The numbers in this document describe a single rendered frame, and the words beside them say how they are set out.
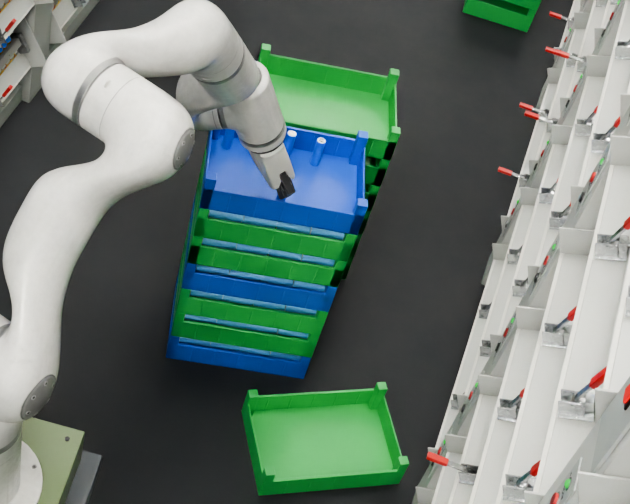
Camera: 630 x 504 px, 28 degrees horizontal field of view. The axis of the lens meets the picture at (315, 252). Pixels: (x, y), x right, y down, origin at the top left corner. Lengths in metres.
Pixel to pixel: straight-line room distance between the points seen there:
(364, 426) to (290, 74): 0.77
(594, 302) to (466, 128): 1.84
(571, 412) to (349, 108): 1.37
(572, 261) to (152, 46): 0.70
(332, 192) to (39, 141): 0.91
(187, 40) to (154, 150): 0.17
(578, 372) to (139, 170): 0.60
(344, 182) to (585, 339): 0.98
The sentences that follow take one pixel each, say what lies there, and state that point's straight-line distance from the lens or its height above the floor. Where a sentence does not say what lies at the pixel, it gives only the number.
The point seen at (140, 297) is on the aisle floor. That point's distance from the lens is 2.78.
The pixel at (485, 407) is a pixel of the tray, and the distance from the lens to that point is 2.18.
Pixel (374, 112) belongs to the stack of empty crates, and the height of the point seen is 0.40.
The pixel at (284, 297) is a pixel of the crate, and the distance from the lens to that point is 2.50.
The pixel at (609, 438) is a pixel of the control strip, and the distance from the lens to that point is 1.14.
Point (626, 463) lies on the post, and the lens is 1.12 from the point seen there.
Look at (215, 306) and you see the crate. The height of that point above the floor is 0.20.
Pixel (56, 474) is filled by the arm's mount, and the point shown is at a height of 0.37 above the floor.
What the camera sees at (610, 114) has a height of 0.87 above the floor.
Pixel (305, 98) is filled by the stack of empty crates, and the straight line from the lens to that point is 2.70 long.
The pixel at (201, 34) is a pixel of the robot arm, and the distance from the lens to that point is 1.70.
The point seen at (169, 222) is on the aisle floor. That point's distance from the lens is 2.93.
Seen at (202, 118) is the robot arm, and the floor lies 0.76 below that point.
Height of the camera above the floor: 2.18
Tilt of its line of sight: 48 degrees down
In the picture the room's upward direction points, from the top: 19 degrees clockwise
